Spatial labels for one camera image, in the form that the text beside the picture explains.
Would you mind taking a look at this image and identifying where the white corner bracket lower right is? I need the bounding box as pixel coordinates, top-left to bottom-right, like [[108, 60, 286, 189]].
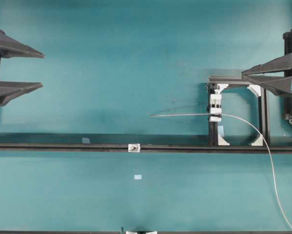
[[251, 134, 264, 146]]

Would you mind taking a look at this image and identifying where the silver metal corner fitting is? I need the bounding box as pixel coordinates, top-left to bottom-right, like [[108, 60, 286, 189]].
[[128, 143, 141, 153]]

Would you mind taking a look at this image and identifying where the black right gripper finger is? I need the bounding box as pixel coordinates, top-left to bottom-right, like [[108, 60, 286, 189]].
[[242, 53, 292, 75], [242, 75, 292, 96]]

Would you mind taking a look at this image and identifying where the white corner bracket lower left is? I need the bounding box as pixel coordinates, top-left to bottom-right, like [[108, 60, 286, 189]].
[[217, 134, 230, 146]]

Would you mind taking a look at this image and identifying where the silver fitting at bottom edge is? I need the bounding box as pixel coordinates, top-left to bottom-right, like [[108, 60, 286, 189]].
[[125, 231, 138, 234]]

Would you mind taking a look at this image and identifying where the long black aluminium rail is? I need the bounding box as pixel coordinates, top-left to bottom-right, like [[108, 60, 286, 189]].
[[0, 142, 292, 154]]

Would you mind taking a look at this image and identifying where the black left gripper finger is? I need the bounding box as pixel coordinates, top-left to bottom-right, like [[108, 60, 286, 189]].
[[0, 81, 43, 106], [0, 31, 45, 59]]

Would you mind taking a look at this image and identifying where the white corner bracket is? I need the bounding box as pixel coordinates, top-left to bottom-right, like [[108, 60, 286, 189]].
[[251, 134, 264, 146], [247, 84, 261, 98], [217, 134, 230, 146]]

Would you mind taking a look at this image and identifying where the white wire clamp holder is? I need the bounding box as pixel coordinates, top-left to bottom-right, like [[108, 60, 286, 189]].
[[209, 84, 222, 122]]

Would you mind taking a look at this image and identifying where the white corner bracket upper right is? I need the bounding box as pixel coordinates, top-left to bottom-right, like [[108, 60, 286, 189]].
[[247, 84, 261, 98]]

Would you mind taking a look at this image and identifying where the black aluminium frame stand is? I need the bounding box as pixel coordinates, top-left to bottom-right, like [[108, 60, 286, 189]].
[[207, 76, 270, 146]]

